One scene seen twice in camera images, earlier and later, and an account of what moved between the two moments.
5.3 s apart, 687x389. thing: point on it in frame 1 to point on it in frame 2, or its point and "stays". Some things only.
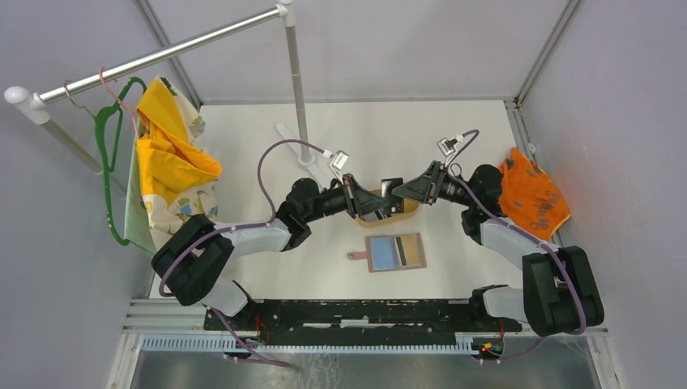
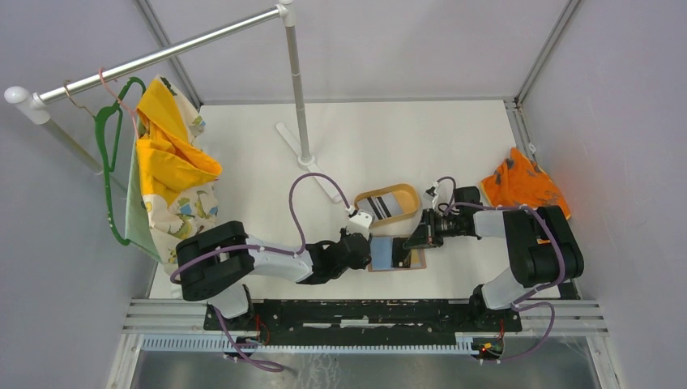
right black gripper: [418, 189] to [419, 238]
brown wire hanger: [78, 106] stays
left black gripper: [359, 200] to [362, 263]
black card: [394, 202] to [401, 256]
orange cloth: [528, 198] stays
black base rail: [356, 318] stays
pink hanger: [120, 100] stays
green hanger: [99, 118] stays
